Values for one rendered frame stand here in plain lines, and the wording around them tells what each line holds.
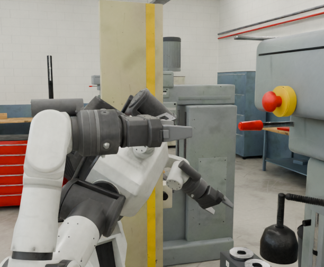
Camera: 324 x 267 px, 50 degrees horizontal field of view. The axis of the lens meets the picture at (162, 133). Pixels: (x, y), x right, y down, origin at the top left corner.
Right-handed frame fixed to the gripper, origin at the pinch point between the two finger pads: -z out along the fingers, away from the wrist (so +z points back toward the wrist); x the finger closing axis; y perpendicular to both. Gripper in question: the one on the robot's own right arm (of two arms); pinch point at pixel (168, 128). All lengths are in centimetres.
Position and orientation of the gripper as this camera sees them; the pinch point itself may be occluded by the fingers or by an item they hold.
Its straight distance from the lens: 72.1
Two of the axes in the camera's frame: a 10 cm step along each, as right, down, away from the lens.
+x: -3.1, -1.4, 9.4
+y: 0.0, 9.9, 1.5
